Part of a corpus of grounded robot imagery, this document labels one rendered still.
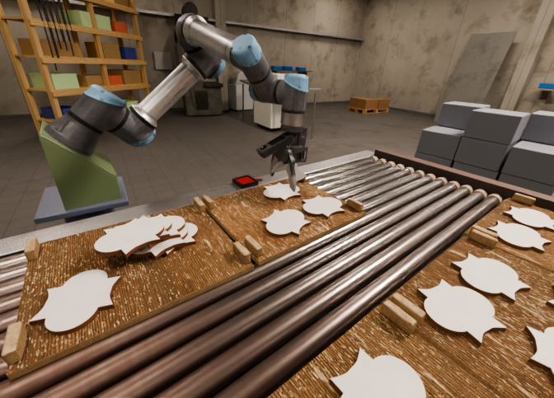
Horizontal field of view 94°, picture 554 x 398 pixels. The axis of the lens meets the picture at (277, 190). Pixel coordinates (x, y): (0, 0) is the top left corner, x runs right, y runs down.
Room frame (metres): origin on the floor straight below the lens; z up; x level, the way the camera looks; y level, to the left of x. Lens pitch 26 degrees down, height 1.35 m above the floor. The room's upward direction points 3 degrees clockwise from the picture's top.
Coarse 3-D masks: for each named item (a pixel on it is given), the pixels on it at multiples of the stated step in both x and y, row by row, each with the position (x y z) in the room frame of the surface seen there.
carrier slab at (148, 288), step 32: (64, 256) 0.45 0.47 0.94; (96, 256) 0.46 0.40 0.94; (160, 256) 0.47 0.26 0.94; (192, 256) 0.47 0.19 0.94; (224, 256) 0.48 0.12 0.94; (32, 288) 0.36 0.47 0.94; (128, 288) 0.37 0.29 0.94; (160, 288) 0.37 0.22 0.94; (192, 288) 0.38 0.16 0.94; (96, 320) 0.30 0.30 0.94; (128, 320) 0.30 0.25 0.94; (32, 352) 0.24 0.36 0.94; (64, 352) 0.25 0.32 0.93
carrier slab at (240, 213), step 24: (240, 192) 0.82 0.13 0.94; (312, 192) 0.85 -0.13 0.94; (216, 216) 0.65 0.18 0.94; (240, 216) 0.66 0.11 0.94; (264, 216) 0.67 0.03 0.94; (312, 216) 0.68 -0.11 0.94; (336, 216) 0.69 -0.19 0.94; (360, 216) 0.70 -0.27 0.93; (240, 240) 0.54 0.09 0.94; (264, 240) 0.55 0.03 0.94; (288, 240) 0.55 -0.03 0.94; (312, 240) 0.57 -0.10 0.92
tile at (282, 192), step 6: (264, 186) 0.85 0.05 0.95; (270, 186) 0.86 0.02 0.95; (276, 186) 0.86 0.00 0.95; (282, 186) 0.86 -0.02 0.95; (288, 186) 0.86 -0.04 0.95; (264, 192) 0.81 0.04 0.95; (270, 192) 0.81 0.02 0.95; (276, 192) 0.81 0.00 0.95; (282, 192) 0.81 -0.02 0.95; (288, 192) 0.82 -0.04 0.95; (294, 192) 0.82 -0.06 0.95; (270, 198) 0.77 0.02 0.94; (276, 198) 0.77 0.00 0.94; (282, 198) 0.77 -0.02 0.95; (288, 198) 0.78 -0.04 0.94
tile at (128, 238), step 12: (120, 228) 0.50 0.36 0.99; (132, 228) 0.50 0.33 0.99; (144, 228) 0.50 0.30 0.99; (156, 228) 0.50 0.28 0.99; (108, 240) 0.45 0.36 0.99; (120, 240) 0.45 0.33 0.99; (132, 240) 0.45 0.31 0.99; (144, 240) 0.46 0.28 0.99; (156, 240) 0.46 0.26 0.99; (96, 252) 0.42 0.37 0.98; (108, 252) 0.41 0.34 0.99; (120, 252) 0.42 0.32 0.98; (132, 252) 0.42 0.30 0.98
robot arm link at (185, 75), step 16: (192, 64) 1.09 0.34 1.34; (208, 64) 1.12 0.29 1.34; (224, 64) 1.17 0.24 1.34; (176, 80) 1.08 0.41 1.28; (192, 80) 1.11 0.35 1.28; (160, 96) 1.05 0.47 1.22; (176, 96) 1.08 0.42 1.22; (144, 112) 1.02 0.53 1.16; (160, 112) 1.05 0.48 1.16; (128, 128) 0.97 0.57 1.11; (144, 128) 1.01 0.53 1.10; (144, 144) 1.03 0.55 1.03
